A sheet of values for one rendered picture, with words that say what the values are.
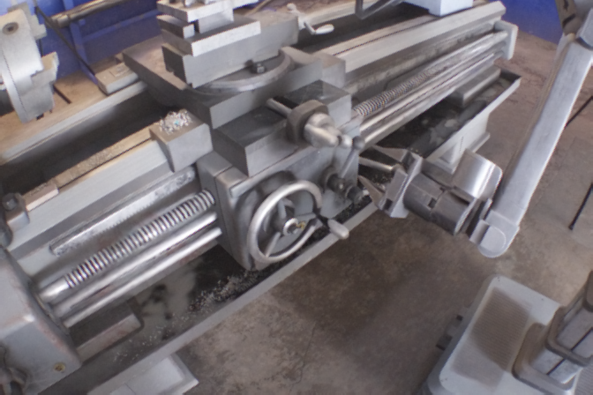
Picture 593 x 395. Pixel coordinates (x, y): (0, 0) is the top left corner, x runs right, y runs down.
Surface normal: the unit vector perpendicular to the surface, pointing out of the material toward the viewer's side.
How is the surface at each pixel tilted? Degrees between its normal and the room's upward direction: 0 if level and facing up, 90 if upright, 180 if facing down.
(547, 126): 55
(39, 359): 90
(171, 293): 0
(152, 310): 0
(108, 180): 36
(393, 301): 0
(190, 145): 90
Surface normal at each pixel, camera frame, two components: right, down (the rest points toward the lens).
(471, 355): -0.04, -0.77
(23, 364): 0.67, 0.45
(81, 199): 0.36, -0.37
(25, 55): 0.60, 0.11
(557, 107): -0.31, 0.06
